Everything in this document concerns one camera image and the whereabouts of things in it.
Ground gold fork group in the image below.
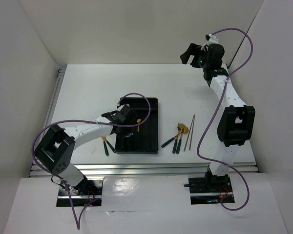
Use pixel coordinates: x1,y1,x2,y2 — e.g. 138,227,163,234
172,122,184,154
176,131,184,154

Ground aluminium front rail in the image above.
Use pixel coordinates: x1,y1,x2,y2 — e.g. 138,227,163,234
29,162,259,176

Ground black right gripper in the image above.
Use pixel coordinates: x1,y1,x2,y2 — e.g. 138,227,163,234
180,43,210,69

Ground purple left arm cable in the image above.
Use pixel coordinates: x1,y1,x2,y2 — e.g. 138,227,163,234
30,92,151,231

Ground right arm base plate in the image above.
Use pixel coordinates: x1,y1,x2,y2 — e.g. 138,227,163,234
183,177,235,205

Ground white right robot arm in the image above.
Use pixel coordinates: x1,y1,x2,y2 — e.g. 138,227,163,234
180,43,255,193

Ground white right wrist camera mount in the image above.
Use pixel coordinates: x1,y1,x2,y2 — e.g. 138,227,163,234
201,34,219,51

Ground aluminium left rail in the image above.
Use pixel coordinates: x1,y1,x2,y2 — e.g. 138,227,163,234
44,65,67,126

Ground gold knife green handle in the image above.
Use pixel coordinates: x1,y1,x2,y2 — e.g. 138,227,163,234
102,136,109,156
106,139,116,153

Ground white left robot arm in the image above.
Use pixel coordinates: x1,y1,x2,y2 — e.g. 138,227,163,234
33,111,137,195

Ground aluminium rail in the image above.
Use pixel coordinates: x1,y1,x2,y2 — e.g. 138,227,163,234
29,162,259,176
44,65,67,126

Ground gold fork green handle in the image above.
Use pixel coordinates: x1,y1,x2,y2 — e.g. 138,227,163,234
136,118,142,147

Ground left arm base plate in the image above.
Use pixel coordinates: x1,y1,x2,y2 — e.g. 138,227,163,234
56,179,103,207

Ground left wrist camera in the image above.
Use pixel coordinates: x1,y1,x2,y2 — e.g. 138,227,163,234
101,104,137,125

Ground black cutlery tray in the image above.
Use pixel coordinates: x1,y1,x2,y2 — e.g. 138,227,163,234
115,97,159,155

